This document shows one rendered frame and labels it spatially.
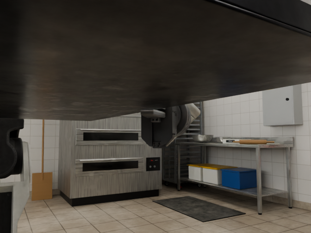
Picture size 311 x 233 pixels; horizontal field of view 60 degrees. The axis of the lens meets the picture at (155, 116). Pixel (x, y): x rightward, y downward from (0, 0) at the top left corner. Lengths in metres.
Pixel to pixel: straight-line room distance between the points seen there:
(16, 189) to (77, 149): 3.25
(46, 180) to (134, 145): 1.52
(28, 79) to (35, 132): 4.74
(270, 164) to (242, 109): 1.04
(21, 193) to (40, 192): 3.94
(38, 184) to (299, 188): 3.87
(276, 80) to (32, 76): 0.18
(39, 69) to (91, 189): 3.99
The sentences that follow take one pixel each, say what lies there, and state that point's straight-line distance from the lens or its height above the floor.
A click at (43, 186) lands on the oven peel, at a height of 0.20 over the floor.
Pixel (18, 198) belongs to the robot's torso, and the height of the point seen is 0.80.
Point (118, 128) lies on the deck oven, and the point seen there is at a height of 1.12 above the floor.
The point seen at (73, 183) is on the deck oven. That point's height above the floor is 0.33.
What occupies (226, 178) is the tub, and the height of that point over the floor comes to 0.35.
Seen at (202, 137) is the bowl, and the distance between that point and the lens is 4.80.
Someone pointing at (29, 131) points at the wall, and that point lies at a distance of 4.95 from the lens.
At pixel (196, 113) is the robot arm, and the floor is 1.02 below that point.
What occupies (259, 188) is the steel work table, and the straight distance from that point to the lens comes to 3.77.
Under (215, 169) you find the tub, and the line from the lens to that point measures 4.47.
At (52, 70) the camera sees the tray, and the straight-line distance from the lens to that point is 0.19.
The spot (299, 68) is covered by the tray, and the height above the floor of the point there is 1.00.
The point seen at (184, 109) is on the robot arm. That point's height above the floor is 1.01.
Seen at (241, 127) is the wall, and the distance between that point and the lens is 4.92.
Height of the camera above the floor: 0.96
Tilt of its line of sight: 5 degrees up
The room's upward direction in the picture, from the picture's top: straight up
